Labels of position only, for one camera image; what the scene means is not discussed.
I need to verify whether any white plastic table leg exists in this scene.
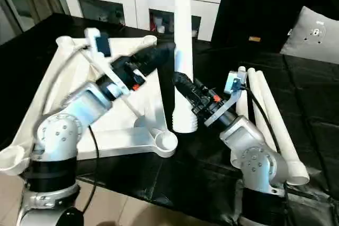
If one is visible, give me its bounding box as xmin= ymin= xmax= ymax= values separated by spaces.
xmin=247 ymin=68 xmax=281 ymax=158
xmin=255 ymin=69 xmax=310 ymax=186
xmin=171 ymin=0 xmax=199 ymax=134
xmin=229 ymin=66 xmax=250 ymax=169

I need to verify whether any white plastic table top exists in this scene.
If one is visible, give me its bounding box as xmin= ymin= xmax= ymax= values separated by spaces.
xmin=0 ymin=35 xmax=177 ymax=176

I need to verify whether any black work mat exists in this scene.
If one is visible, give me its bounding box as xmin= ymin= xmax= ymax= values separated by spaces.
xmin=0 ymin=13 xmax=339 ymax=226

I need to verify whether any black speaker box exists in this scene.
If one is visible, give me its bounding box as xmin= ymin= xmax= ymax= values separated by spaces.
xmin=211 ymin=0 xmax=305 ymax=52

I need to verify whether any grey cushion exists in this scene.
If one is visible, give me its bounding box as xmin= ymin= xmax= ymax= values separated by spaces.
xmin=280 ymin=5 xmax=339 ymax=65

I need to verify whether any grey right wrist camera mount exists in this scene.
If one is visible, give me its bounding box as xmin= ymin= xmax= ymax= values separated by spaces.
xmin=203 ymin=66 xmax=247 ymax=128

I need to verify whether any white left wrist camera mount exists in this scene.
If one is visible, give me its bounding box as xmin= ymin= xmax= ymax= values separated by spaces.
xmin=84 ymin=28 xmax=130 ymax=97

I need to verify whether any black left camera cable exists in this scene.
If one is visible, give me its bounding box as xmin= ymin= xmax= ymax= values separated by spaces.
xmin=43 ymin=44 xmax=90 ymax=117

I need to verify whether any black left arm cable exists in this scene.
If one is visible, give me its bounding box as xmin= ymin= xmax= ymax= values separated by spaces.
xmin=81 ymin=124 xmax=101 ymax=214

